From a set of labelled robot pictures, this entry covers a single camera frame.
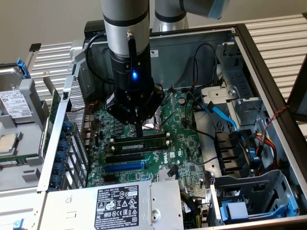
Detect yellow red power wires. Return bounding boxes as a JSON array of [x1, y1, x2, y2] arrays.
[[254, 131, 285, 170]]

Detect blue expansion slot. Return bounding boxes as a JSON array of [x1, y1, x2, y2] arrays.
[[105, 161, 144, 173]]

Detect thin metal locking lever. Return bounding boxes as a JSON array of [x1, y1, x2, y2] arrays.
[[160, 110, 177, 127]]

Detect red black twisted wire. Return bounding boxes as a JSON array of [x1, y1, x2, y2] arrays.
[[263, 104, 291, 136]]

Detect blue disk tray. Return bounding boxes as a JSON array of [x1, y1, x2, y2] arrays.
[[219, 195, 300, 224]]

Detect blue plastic tab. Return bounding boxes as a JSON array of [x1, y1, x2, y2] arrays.
[[13, 218, 25, 230]]

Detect grey power supply unit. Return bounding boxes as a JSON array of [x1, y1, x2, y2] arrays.
[[44, 179, 184, 230]]

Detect metal disk bay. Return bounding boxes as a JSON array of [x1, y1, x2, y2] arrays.
[[208, 169, 301, 227]]

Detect blue SATA wire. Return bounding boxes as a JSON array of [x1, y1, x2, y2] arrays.
[[203, 100, 252, 156]]

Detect thick black camera cable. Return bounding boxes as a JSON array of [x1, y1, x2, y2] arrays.
[[84, 33, 115, 85]]

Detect thin red wire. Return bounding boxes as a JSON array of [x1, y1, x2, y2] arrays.
[[71, 100, 99, 131]]

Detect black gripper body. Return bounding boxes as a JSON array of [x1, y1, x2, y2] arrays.
[[109, 49, 155, 123]]

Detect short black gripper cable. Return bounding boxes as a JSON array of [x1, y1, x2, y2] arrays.
[[126, 30, 139, 72]]

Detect silver chipset heat sink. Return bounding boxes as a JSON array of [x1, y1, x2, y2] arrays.
[[157, 167, 180, 183]]

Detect metal drive cage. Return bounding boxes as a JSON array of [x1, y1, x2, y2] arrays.
[[200, 41, 273, 135]]

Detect long black expansion slot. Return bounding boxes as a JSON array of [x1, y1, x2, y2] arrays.
[[105, 153, 142, 165]]

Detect black yellow wire bundle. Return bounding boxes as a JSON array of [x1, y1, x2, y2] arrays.
[[179, 190, 212, 230]]

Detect hard disk with blue bracket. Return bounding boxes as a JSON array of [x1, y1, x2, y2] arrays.
[[0, 57, 34, 124]]

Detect silver CPU socket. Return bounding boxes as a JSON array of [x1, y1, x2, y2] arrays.
[[128, 110, 166, 135]]

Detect black box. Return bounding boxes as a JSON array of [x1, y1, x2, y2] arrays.
[[84, 21, 107, 41]]

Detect green graphics card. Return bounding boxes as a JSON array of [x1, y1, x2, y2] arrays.
[[38, 71, 62, 160]]

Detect open PC case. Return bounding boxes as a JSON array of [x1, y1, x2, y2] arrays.
[[37, 23, 307, 230]]

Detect silver CPU chip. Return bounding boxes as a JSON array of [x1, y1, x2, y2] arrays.
[[0, 134, 19, 154]]

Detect green motherboard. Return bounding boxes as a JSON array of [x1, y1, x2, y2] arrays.
[[85, 88, 213, 192]]

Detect dark leaning panel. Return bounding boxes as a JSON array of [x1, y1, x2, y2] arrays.
[[286, 54, 307, 122]]

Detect thin black wire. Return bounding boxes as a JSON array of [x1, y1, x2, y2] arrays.
[[191, 43, 219, 96]]

